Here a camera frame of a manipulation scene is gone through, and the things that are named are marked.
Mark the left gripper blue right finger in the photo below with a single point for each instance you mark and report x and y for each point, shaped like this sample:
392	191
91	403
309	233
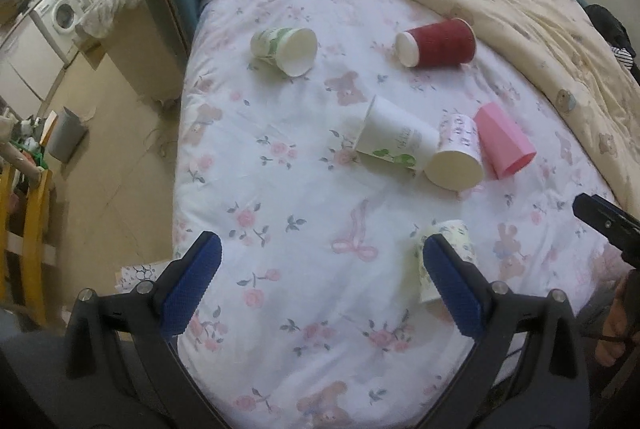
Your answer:
477	313

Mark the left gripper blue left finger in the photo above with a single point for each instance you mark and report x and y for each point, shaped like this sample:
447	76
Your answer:
156	314

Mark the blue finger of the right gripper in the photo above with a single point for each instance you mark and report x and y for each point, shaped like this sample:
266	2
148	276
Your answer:
619	227

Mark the cream bear pattern cup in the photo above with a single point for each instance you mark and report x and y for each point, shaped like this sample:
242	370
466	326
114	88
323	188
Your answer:
434	263

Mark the pink faceted plastic cup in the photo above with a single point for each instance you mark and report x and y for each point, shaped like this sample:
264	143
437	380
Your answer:
507	147

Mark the white cup pink pattern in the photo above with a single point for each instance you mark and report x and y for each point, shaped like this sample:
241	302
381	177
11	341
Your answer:
457	162

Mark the white cup green leaves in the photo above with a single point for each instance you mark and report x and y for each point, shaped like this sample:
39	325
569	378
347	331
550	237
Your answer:
392	134

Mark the dark red paper cup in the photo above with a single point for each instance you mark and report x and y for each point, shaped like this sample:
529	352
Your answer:
444	44

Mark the small white green cup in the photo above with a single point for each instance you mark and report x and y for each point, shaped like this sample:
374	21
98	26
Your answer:
292	50

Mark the person's right hand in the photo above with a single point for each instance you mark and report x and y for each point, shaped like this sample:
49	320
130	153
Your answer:
616	326

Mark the yellow wooden chair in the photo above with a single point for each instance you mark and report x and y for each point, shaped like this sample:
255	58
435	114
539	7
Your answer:
26	291

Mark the cream bear print duvet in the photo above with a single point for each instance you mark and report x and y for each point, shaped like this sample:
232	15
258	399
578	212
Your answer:
556	47

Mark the white floral bed sheet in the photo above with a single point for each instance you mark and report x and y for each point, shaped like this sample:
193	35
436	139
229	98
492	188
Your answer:
314	318

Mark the grey trash bin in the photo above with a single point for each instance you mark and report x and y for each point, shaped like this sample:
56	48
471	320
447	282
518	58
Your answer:
68	132

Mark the white kitchen cabinet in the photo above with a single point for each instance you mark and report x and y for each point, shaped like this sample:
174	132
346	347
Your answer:
30	66

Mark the white washing machine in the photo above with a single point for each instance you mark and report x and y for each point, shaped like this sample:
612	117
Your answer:
57	20

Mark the dark clothes by wall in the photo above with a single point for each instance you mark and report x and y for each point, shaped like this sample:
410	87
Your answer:
616	35

